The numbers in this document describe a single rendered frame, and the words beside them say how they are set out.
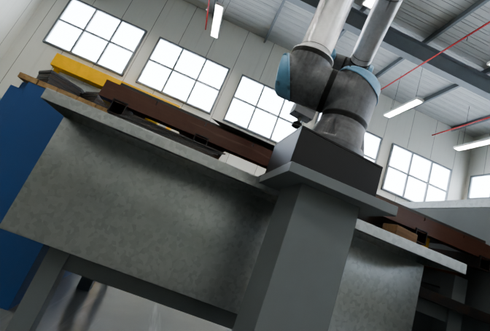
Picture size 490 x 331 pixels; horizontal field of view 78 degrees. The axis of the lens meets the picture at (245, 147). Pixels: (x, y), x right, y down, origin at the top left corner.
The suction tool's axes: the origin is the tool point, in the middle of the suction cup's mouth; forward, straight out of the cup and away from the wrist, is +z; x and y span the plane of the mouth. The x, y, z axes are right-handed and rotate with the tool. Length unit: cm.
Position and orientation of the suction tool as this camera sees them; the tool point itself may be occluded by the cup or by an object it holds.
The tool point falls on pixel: (296, 127)
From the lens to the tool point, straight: 121.4
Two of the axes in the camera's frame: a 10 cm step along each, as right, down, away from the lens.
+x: 2.1, -1.7, -9.6
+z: -4.2, 8.7, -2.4
